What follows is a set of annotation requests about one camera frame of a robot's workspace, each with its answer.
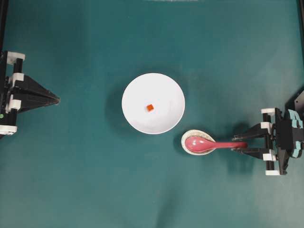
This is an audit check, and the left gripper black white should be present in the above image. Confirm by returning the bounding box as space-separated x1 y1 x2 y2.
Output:
0 51 60 136

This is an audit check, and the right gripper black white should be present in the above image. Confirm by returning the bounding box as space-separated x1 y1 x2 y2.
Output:
231 108 289 176

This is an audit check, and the pink ceramic spoon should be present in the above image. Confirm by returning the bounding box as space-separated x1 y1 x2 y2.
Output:
185 136 247 153

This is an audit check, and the small red block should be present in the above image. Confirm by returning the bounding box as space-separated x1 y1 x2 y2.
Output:
146 104 154 112

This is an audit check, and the speckled egg-shaped spoon rest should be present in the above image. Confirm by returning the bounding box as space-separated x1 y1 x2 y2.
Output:
181 129 215 156

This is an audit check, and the white round bowl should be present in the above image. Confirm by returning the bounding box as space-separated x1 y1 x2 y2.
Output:
122 73 186 134

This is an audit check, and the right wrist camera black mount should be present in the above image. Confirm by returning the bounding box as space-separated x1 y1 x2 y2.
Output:
279 109 304 158

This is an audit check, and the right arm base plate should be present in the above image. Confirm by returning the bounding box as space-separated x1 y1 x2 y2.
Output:
285 90 304 114

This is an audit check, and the black left frame rail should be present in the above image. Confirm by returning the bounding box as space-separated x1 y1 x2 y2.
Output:
0 0 9 51

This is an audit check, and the black frame rail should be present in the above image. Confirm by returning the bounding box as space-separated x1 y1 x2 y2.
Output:
0 0 9 51
296 0 304 46

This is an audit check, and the black right frame rail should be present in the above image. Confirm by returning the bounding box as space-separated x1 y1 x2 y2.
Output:
296 0 304 46

